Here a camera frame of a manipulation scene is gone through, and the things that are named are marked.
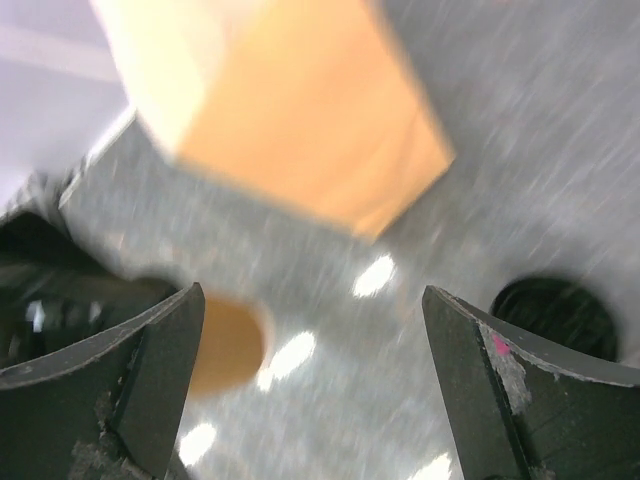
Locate brown paper bag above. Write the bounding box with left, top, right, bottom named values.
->
left=92, top=1, right=455, bottom=238

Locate stack of black lids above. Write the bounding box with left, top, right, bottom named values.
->
left=490, top=276, right=620, bottom=362

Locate single brown paper cup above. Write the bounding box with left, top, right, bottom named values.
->
left=189, top=296, right=273, bottom=397

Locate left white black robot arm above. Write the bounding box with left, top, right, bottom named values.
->
left=1, top=213, right=178, bottom=368

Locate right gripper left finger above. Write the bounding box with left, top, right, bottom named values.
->
left=1, top=283, right=205, bottom=479

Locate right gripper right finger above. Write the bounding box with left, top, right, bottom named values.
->
left=422, top=286, right=639, bottom=479

